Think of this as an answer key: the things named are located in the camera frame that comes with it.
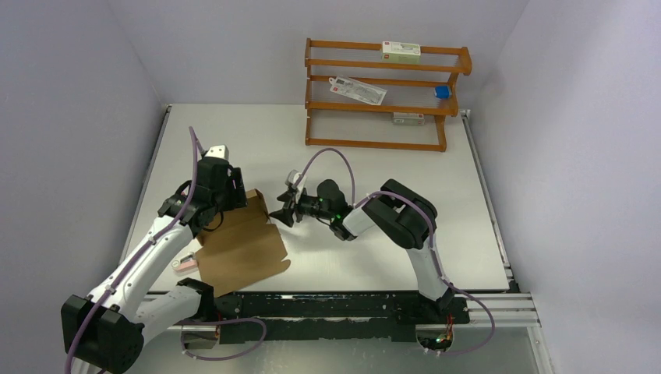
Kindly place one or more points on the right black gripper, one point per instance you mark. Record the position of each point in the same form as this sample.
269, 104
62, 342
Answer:
284, 215

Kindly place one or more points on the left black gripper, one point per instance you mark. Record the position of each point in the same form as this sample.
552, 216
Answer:
237, 197

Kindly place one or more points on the brown cardboard box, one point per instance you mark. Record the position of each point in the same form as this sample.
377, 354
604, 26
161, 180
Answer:
245, 249

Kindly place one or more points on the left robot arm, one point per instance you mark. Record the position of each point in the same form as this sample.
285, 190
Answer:
139, 279

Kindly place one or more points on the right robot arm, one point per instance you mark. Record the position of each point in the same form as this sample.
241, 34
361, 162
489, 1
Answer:
405, 217

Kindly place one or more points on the white box lower shelf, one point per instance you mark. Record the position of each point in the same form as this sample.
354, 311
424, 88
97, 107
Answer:
411, 119

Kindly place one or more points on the white green box top shelf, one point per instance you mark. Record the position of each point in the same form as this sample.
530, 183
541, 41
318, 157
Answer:
400, 53

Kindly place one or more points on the pink white small object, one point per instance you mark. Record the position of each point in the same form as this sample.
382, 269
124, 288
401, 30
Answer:
185, 265

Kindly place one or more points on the orange wooden shelf rack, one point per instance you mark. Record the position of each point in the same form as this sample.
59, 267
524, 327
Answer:
410, 88

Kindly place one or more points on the white flat package middle shelf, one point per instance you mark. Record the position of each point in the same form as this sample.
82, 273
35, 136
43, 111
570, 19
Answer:
357, 90

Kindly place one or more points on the blue small cube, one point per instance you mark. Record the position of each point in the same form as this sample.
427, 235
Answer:
443, 92

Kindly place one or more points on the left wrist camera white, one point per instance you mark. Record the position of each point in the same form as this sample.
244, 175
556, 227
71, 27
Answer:
220, 152

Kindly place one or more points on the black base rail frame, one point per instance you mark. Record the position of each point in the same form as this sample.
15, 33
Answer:
401, 316

